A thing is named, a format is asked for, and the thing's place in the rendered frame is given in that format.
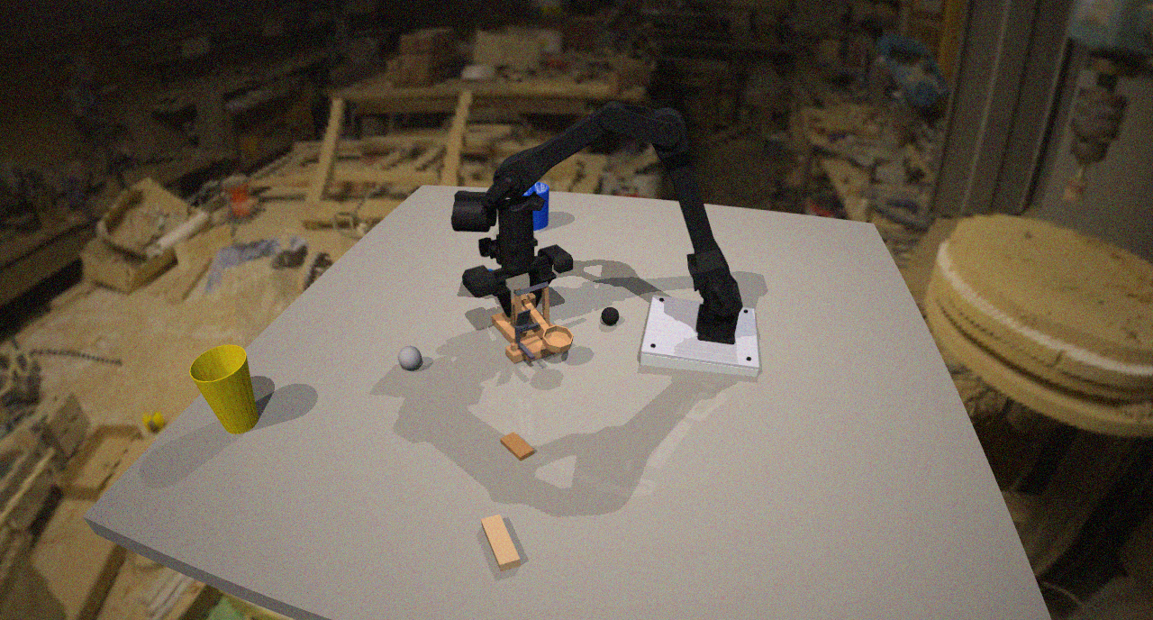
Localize orange flat block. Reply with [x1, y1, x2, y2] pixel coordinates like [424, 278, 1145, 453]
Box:
[502, 432, 535, 461]

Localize yellow plastic cup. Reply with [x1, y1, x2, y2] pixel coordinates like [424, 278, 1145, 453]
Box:
[189, 345, 259, 434]

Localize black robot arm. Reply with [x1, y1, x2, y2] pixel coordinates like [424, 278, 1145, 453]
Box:
[451, 101, 743, 345]

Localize blue cup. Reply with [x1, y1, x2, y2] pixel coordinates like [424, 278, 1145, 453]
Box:
[522, 182, 549, 233]

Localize tan rectangular block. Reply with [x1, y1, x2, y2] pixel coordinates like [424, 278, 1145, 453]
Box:
[481, 515, 521, 570]

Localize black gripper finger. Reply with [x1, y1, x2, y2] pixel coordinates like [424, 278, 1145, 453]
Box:
[528, 271, 556, 307]
[493, 286, 511, 317]

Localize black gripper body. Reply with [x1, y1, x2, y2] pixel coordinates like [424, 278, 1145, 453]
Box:
[462, 233, 573, 298]

